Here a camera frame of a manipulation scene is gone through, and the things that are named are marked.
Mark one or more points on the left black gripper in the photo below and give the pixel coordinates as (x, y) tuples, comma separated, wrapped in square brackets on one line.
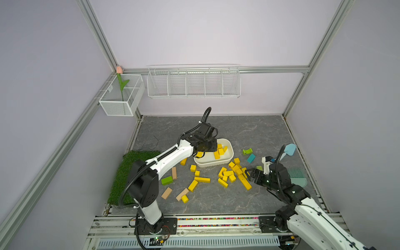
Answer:
[(214, 146)]

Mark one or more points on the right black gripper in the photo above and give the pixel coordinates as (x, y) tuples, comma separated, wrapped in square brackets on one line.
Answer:
[(258, 173)]

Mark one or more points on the long yellow block diagonal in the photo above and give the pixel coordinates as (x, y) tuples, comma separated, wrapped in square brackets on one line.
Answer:
[(245, 182)]

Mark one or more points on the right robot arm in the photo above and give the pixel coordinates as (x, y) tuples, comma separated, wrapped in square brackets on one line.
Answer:
[(301, 214)]

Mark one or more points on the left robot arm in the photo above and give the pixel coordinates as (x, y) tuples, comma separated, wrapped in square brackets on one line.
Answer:
[(143, 183)]

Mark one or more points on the teal triangle block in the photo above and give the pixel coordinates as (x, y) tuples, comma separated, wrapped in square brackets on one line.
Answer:
[(251, 158)]

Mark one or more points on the white plastic bin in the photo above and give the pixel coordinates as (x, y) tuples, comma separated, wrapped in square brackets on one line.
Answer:
[(208, 160)]

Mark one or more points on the green arch block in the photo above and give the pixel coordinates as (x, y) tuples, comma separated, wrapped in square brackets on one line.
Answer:
[(247, 152)]

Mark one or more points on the yellow block right pile left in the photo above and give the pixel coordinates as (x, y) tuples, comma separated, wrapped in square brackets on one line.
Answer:
[(223, 183)]

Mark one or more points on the teal toy rake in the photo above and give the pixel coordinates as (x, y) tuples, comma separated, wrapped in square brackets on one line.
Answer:
[(297, 177)]

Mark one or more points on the long yellow block left pile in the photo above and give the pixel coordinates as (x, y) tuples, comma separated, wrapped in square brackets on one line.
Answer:
[(201, 179)]

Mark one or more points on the teal toy shovel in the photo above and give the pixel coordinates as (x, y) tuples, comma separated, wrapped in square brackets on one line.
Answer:
[(289, 150)]

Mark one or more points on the natural wood plank block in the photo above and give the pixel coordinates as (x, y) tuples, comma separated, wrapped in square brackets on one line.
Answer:
[(174, 173)]

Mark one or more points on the yellow rectangular block left pile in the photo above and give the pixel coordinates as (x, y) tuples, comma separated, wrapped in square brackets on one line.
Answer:
[(193, 185)]

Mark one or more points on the green wedge block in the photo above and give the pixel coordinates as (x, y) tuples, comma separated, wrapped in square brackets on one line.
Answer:
[(167, 180)]

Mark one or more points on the natural wood long block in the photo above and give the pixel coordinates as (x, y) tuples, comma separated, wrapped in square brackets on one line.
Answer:
[(183, 193)]

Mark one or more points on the yellow half cylinder block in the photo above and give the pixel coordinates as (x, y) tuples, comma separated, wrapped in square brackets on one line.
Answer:
[(184, 199)]

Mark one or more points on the natural wood block lower left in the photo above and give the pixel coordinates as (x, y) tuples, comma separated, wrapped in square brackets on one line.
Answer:
[(167, 193)]

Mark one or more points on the green artificial grass mat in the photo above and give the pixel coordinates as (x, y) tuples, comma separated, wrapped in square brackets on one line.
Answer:
[(123, 172)]

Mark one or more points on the artificial pink tulip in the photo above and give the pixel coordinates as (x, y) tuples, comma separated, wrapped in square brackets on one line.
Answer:
[(122, 83)]

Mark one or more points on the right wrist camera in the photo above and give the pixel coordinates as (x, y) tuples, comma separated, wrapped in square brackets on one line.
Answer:
[(267, 161)]

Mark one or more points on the white wire wall rack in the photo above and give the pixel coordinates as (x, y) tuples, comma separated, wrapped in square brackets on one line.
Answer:
[(201, 80)]

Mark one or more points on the white mesh wall basket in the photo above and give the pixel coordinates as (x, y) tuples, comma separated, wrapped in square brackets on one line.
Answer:
[(111, 101)]

